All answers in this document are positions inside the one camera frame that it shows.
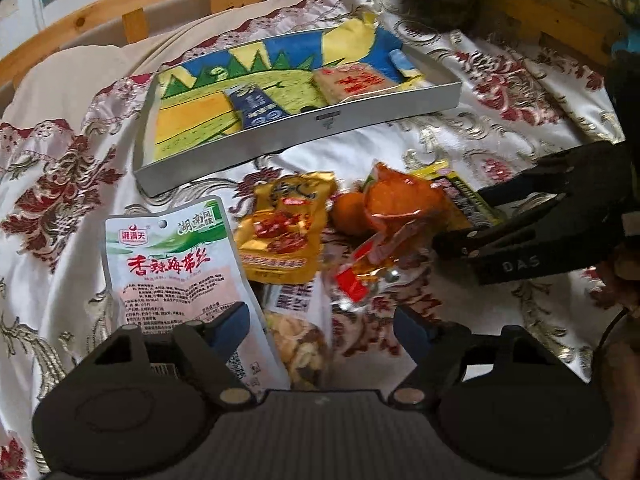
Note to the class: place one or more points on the beige bed sheet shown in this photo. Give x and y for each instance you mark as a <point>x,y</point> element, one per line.
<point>100,60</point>

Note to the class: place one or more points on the clear packet with red label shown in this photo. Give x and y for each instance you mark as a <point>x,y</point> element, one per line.
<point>365,266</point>

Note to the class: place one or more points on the pink rice cracker packet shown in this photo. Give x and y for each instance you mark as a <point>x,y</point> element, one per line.
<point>350,83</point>

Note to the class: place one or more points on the person's right hand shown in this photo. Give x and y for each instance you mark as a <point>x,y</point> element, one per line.
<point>622,275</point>

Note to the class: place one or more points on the orange tangerine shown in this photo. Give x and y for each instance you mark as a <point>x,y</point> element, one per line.
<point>347,213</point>

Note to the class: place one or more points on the mixed nut snack packet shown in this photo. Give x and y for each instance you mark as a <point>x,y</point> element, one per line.
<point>295,340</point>

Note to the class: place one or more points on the green yellow snack packet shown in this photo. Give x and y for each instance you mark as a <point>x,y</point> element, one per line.
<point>465,195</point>

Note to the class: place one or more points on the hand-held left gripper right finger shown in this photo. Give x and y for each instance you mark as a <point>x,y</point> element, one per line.
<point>411,327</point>

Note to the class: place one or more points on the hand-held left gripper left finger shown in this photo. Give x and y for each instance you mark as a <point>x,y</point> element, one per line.
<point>233,324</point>

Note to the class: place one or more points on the wooden bed frame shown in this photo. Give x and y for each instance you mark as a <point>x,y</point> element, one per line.
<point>100,12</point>

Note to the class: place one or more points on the dark blue snack packet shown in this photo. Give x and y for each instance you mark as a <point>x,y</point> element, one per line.
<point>257,106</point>

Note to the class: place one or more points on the golden snack packet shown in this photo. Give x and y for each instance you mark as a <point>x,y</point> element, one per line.
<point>280,230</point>

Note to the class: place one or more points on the grey tray with painted bottom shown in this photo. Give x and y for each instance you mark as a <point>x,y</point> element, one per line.
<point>300,132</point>

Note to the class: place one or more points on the light blue snack packet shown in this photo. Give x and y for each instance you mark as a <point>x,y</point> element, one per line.
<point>402,62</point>

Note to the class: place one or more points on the white snack packet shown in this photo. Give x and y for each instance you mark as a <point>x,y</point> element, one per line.
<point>165,270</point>

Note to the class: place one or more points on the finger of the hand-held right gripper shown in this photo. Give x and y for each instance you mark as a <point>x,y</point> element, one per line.
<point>480,241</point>
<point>540,180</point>

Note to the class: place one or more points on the orange red snack packet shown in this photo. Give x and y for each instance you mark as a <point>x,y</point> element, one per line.
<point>395,200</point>

